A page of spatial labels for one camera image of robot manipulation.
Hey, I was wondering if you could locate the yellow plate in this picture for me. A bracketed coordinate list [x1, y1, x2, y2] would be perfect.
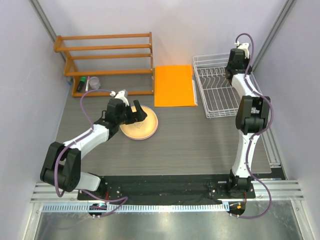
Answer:
[119, 105, 158, 140]

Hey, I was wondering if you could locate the pink plate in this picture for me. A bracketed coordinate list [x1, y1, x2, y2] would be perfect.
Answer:
[124, 112, 159, 142]

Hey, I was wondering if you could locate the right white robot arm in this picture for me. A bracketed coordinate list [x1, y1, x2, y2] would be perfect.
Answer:
[225, 46, 270, 198]

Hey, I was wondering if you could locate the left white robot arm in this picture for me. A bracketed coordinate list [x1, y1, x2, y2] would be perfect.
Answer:
[40, 98, 148, 200]

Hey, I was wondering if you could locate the wooden shelf rack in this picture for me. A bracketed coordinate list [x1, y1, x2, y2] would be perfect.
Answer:
[53, 32, 155, 98]

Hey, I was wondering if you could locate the clear plastic cup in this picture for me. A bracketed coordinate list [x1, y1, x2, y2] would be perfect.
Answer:
[89, 76, 101, 90]

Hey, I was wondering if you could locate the pink white marker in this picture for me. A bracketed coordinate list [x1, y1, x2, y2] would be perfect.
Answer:
[85, 76, 91, 93]

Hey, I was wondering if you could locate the orange folder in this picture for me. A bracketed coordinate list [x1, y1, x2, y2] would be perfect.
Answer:
[154, 65, 198, 107]

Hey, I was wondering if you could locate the green highlighter marker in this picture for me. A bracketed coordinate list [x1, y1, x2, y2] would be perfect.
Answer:
[76, 76, 86, 92]

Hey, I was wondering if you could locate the left controller board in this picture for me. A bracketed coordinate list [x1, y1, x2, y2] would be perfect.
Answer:
[88, 203, 108, 219]

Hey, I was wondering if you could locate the controller board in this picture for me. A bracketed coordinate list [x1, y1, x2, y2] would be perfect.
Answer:
[228, 202, 246, 218]
[88, 203, 108, 219]

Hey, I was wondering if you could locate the right controller board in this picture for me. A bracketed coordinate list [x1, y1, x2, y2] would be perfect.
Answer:
[228, 202, 246, 218]

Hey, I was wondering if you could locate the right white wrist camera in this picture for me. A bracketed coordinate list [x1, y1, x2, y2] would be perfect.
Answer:
[234, 41, 250, 59]

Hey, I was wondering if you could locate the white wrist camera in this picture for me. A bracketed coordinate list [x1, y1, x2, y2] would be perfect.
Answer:
[234, 41, 250, 59]
[109, 89, 130, 107]

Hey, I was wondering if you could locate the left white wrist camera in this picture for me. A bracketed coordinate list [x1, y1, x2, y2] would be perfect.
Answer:
[109, 89, 130, 107]

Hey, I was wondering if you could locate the white wire dish rack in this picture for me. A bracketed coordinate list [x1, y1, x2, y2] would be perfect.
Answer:
[193, 53, 263, 119]

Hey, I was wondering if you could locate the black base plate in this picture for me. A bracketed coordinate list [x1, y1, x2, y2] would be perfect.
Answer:
[77, 174, 256, 207]

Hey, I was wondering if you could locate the perforated cable duct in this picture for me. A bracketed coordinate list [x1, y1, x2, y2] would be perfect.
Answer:
[42, 202, 229, 213]

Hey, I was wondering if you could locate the aluminium frame rail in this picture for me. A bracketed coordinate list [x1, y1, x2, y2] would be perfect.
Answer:
[30, 180, 304, 203]

